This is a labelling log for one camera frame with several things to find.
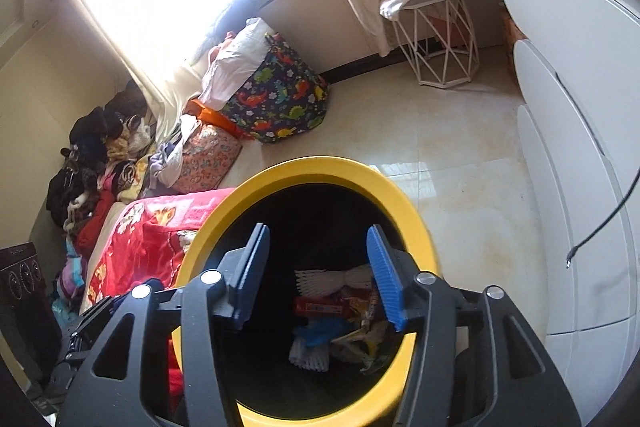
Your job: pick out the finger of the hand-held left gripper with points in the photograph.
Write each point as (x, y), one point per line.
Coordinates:
(85, 327)

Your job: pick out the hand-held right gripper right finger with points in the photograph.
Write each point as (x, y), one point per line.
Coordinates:
(387, 287)

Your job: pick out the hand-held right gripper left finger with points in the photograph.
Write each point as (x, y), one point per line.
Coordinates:
(250, 277)

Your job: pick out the yellow white snack wrapper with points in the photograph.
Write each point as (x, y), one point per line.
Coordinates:
(360, 347)

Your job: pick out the white foam fruit net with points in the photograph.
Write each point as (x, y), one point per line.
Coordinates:
(307, 354)
(320, 279)

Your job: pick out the red white snack wrapper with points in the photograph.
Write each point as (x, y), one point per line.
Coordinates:
(320, 307)

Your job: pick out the blue wrapper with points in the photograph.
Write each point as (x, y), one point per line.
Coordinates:
(320, 332)

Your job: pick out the yellow rimmed black trash bin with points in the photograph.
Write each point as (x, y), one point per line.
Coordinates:
(310, 167)

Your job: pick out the striped colourful cloth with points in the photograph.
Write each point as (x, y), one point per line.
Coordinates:
(70, 274)

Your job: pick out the red folded cloth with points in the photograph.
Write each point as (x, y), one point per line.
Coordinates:
(95, 222)

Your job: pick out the beige bed sheet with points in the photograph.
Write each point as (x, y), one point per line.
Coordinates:
(107, 232)

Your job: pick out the red floral blanket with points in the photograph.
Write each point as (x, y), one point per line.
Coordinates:
(145, 232)

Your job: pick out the pink floral bag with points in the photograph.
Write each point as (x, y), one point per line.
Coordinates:
(210, 157)

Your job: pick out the pale purple cloth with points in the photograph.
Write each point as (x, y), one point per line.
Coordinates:
(167, 162)

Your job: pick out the pile of clothes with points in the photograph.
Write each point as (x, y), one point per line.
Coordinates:
(95, 147)

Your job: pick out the orange bag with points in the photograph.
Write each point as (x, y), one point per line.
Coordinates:
(210, 114)

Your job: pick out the dinosaur print laundry basket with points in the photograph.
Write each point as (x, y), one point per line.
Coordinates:
(280, 102)

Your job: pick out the white bag in basket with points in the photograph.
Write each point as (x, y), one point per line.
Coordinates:
(235, 62)

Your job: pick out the orange patterned box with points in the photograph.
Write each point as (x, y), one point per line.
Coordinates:
(512, 34)

